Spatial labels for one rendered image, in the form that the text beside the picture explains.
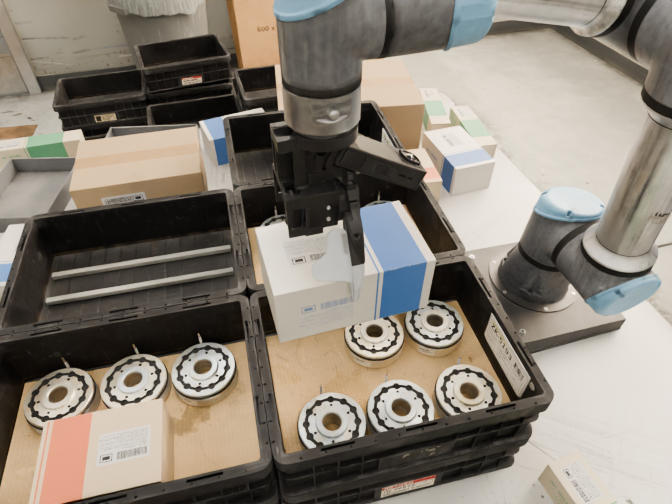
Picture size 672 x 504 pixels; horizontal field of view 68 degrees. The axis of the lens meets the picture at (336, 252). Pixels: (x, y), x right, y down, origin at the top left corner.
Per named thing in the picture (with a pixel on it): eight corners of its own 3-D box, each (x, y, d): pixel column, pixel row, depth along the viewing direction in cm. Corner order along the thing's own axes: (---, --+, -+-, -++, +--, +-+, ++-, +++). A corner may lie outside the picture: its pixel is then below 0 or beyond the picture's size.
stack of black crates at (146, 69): (235, 115, 282) (222, 32, 250) (244, 146, 259) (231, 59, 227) (157, 126, 273) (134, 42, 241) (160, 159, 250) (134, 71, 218)
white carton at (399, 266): (393, 247, 75) (399, 200, 68) (426, 307, 66) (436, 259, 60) (261, 275, 70) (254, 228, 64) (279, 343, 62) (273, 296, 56)
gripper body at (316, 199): (276, 203, 60) (265, 111, 51) (344, 190, 61) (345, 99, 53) (290, 245, 54) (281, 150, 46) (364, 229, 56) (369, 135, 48)
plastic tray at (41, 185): (18, 172, 147) (10, 158, 144) (86, 171, 148) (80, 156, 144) (-27, 233, 128) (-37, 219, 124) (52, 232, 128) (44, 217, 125)
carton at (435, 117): (447, 139, 160) (450, 123, 156) (428, 140, 160) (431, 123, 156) (433, 103, 177) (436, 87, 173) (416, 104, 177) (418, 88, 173)
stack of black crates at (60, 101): (160, 128, 272) (143, 68, 248) (163, 158, 251) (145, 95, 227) (82, 140, 263) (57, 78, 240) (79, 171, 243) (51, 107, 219)
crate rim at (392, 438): (467, 262, 92) (469, 253, 90) (554, 409, 71) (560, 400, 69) (249, 301, 85) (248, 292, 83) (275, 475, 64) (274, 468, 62)
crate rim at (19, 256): (233, 196, 106) (232, 187, 104) (249, 301, 85) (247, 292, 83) (32, 224, 99) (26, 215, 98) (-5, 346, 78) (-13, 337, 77)
